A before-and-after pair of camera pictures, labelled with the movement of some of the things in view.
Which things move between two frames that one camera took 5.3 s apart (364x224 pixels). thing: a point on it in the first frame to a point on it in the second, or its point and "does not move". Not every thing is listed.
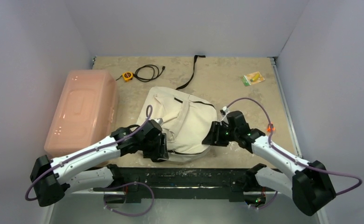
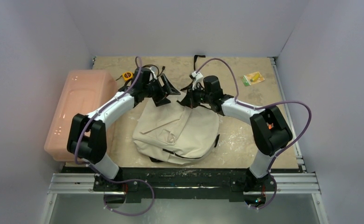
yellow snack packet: (252, 78) does not move
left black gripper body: (154, 148) to (153, 89)
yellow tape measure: (127, 76) does not move
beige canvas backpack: (184, 116) does not move
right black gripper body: (214, 136) to (191, 98)
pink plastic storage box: (85, 111) does not move
